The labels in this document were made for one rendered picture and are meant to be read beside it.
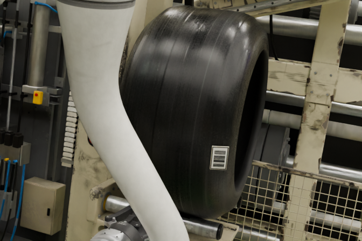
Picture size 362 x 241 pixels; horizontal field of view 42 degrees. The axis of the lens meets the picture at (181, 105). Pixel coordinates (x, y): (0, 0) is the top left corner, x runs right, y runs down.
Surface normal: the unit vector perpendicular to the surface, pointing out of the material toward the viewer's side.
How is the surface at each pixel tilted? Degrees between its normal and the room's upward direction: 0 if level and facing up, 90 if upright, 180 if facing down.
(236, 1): 90
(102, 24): 114
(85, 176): 90
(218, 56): 55
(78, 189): 90
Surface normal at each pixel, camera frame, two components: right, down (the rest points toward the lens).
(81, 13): -0.20, 0.54
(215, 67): 0.06, -0.35
